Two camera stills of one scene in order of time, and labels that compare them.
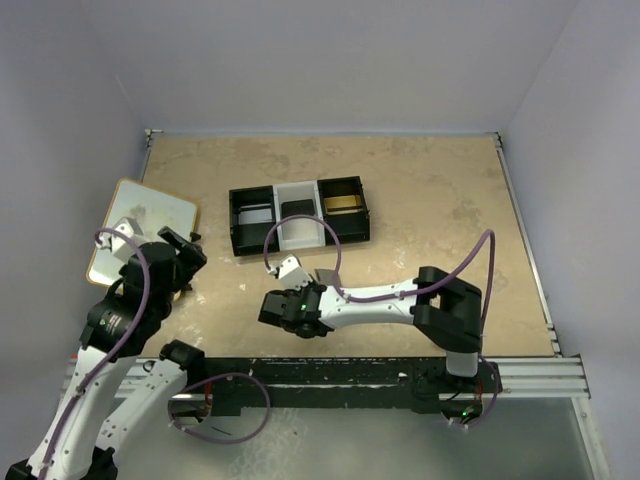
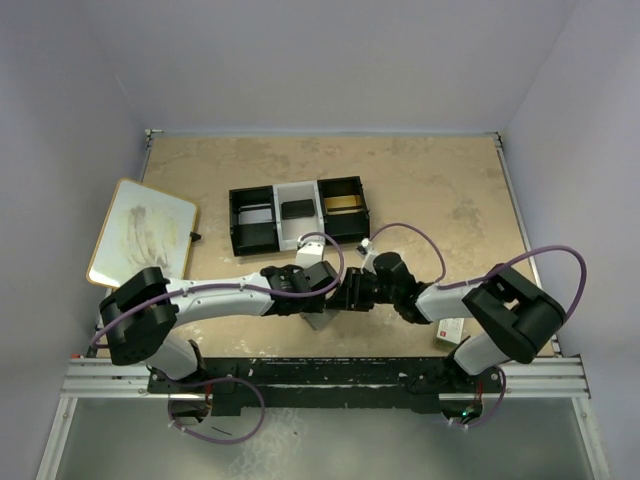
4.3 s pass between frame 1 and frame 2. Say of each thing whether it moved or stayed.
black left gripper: moved
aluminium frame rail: stayed
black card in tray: stayed
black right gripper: moved
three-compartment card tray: stayed
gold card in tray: stayed
